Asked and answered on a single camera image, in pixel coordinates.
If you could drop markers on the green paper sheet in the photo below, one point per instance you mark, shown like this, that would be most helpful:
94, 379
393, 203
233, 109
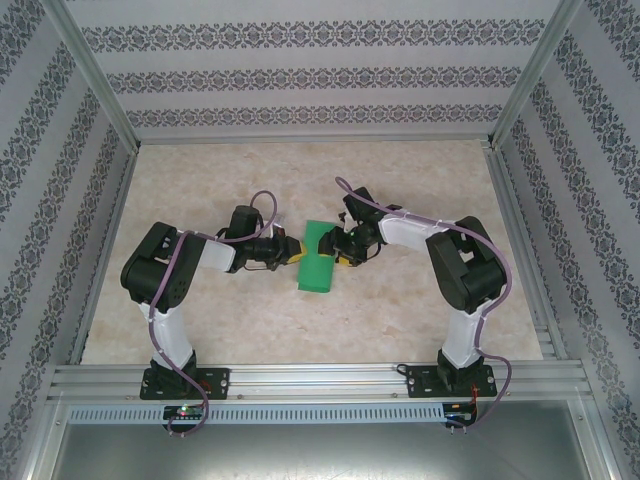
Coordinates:
314, 272

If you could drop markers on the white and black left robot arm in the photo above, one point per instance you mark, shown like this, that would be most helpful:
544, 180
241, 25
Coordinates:
170, 345

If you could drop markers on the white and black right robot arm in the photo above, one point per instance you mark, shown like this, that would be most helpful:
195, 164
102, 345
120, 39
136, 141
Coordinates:
465, 345

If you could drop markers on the grey metal sheet panel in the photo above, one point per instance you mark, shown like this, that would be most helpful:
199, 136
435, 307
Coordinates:
320, 452

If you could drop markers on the left controller circuit board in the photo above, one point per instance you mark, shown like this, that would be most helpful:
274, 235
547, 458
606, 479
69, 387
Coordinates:
184, 412

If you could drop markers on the controller circuit board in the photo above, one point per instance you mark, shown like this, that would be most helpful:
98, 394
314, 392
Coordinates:
184, 412
460, 412

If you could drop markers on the right controller circuit board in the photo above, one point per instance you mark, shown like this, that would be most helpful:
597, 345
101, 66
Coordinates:
460, 412

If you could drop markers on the aluminium mounting rail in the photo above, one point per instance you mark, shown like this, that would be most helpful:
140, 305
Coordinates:
315, 380

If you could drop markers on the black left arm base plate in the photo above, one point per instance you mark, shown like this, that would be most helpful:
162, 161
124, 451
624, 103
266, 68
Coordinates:
220, 382

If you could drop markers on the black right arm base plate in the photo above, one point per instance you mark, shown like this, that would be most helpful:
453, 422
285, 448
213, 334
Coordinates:
420, 382

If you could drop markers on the aluminium side rail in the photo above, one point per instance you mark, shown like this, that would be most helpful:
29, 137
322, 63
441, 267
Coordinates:
107, 250
525, 250

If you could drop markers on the aluminium frame post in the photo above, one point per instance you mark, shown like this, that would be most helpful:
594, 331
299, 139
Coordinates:
95, 70
537, 65

